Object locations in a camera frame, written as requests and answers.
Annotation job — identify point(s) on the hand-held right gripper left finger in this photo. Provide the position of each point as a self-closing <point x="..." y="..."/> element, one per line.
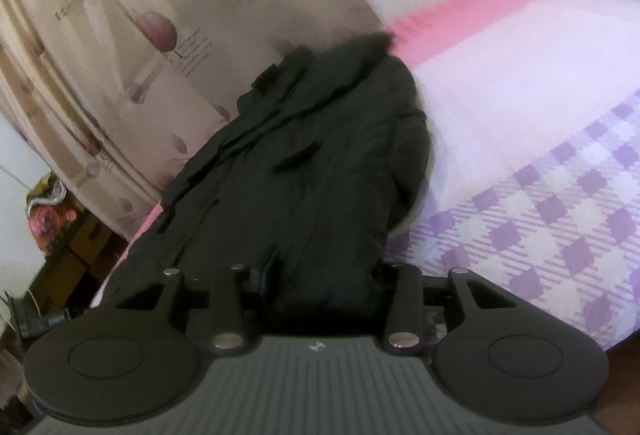
<point x="270" y="270"/>

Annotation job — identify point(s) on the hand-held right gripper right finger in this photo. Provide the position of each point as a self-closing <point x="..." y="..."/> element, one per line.
<point x="402" y="300"/>

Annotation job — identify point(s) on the black padded jacket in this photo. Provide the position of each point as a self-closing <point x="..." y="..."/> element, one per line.
<point x="310" y="175"/>

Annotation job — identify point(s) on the pink and purple checked bedsheet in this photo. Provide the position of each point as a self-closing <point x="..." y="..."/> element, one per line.
<point x="525" y="115"/>

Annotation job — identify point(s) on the pile of patterned cloth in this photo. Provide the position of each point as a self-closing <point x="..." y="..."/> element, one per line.
<point x="47" y="210"/>

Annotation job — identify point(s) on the cream curtain with pink print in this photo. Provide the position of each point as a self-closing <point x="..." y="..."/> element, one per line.
<point x="125" y="65"/>

